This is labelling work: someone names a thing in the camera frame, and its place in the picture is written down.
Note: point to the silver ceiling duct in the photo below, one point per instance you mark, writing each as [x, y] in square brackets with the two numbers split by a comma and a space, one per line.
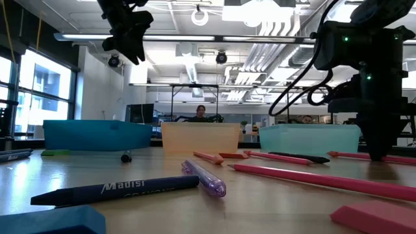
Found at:
[300, 56]

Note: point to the orange translucent plastic bin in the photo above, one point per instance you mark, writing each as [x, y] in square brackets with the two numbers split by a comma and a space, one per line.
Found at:
[201, 138]

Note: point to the person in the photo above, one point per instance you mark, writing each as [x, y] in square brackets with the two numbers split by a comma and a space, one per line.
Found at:
[306, 119]
[200, 113]

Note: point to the blue plastic bin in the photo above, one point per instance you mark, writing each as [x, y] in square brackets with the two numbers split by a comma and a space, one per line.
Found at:
[97, 135]

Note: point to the teal translucent plastic bin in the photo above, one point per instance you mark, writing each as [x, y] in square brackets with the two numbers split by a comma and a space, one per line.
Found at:
[308, 139]

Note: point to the long ceiling light bar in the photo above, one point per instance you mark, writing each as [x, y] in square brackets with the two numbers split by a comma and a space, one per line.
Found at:
[221, 38]

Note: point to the pink pencil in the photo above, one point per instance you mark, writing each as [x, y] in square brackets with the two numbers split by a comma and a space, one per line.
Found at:
[279, 157]
[344, 154]
[325, 180]
[209, 157]

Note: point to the small background potted plant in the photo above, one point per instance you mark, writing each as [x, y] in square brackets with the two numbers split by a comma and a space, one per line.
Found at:
[244, 123]

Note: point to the blue eraser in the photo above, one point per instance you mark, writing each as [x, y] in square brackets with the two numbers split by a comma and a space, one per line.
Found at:
[48, 221]

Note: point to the orange-red eraser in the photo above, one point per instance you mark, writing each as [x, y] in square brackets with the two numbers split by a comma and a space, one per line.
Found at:
[234, 155]

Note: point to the dark blue Madisi crayon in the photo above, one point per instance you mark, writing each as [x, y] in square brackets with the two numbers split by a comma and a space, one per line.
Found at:
[113, 191]

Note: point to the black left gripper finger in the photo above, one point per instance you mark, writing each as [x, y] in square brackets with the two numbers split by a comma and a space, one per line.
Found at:
[140, 48]
[131, 50]

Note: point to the black window frame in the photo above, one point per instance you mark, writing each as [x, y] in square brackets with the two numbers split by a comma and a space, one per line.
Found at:
[72, 104]

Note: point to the black click pen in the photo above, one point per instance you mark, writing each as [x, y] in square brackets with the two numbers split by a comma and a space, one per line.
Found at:
[308, 158]

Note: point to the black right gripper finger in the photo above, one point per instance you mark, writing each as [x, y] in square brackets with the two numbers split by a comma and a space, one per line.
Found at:
[370, 136]
[386, 136]

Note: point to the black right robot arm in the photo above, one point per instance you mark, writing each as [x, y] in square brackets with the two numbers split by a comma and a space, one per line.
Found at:
[357, 45]

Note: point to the black ceiling dome camera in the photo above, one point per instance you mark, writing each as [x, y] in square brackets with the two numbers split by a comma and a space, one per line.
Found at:
[221, 58]
[114, 61]

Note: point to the black background robot arms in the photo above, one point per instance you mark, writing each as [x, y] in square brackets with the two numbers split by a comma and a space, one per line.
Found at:
[216, 117]

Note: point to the black round knob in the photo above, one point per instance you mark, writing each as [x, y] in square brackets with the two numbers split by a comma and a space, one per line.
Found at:
[126, 158]

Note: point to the green eraser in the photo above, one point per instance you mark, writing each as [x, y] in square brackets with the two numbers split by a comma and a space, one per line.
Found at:
[55, 152]

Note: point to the pink eraser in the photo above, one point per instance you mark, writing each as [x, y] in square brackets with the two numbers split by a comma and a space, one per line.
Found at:
[373, 217]

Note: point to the purple translucent pen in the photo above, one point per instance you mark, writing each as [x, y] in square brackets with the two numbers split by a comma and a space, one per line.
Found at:
[208, 180]

